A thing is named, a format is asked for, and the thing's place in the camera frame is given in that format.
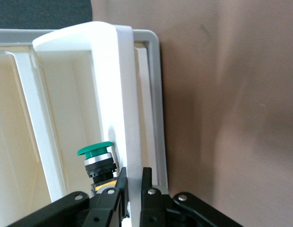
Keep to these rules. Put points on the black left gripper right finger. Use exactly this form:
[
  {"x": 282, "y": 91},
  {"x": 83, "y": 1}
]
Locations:
[{"x": 147, "y": 184}]

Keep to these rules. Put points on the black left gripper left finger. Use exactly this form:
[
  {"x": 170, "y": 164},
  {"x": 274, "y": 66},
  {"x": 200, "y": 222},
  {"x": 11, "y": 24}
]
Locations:
[{"x": 122, "y": 184}]

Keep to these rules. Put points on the white plastic drawer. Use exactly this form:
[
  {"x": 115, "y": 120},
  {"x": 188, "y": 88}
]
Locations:
[
  {"x": 30, "y": 106},
  {"x": 127, "y": 94},
  {"x": 142, "y": 106}
]

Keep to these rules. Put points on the white drawer cabinet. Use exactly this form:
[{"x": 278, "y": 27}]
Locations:
[{"x": 158, "y": 94}]

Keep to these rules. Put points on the green push button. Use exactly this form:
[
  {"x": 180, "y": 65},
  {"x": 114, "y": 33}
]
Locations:
[{"x": 96, "y": 147}]

